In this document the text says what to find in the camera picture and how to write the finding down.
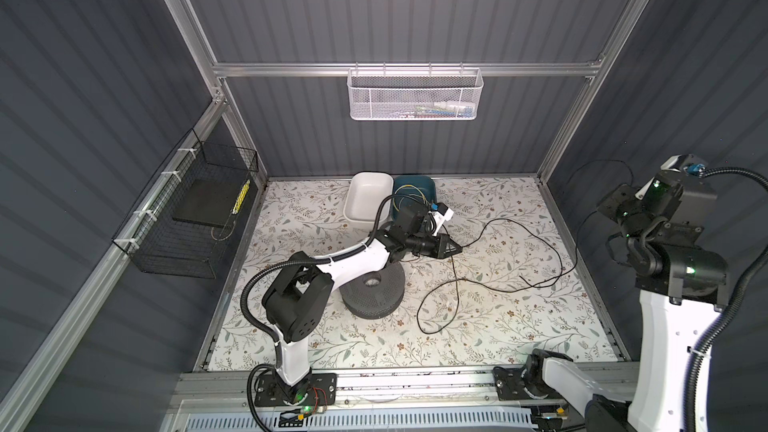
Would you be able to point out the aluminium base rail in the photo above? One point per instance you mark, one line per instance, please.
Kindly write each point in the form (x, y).
(452, 398)

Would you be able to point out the teal plastic bin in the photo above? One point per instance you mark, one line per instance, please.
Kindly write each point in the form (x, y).
(419, 187)

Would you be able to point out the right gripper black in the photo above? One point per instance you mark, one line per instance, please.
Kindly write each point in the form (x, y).
(619, 193)

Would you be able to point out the yellow strip in basket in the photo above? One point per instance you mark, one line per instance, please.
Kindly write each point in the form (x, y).
(242, 194)

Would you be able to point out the white wire mesh basket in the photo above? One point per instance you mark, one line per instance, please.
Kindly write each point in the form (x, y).
(414, 94)

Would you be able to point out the black pad in basket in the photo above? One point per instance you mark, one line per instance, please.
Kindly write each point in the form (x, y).
(207, 203)

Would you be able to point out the white plastic bin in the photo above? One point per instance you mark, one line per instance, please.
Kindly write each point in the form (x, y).
(365, 194)

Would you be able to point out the black wire basket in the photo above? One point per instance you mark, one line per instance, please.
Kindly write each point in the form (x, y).
(157, 244)

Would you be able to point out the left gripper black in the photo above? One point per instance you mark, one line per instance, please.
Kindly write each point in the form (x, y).
(438, 250)

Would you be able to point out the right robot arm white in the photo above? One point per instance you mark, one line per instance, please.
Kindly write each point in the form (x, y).
(684, 299)

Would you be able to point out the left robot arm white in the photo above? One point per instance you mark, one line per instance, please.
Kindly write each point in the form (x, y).
(287, 300)

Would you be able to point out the grey foam spool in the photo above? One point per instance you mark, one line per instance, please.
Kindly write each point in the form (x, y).
(375, 295)

